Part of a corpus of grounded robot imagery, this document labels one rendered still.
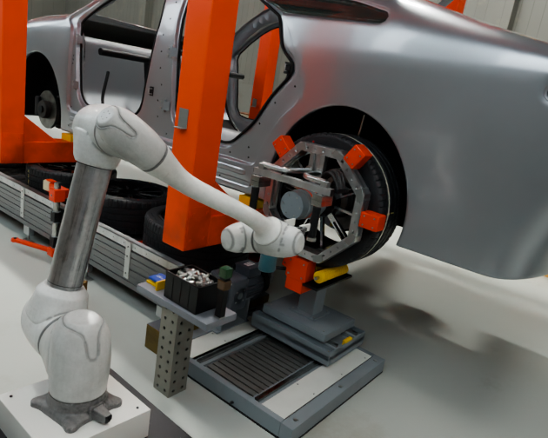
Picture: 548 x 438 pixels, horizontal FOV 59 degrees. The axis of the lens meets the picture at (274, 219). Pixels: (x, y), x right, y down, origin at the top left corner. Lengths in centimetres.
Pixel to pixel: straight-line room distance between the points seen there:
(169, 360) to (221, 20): 147
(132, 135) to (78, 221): 33
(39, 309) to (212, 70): 125
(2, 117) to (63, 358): 269
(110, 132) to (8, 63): 261
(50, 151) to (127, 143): 278
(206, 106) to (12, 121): 197
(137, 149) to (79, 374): 61
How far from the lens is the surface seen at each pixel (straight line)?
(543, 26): 1037
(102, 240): 307
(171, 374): 221
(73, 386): 146
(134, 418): 154
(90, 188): 149
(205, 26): 226
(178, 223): 237
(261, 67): 561
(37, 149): 404
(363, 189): 217
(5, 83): 389
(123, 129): 132
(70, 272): 155
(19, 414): 157
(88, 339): 141
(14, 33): 390
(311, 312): 260
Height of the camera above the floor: 134
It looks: 15 degrees down
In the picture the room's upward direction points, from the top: 10 degrees clockwise
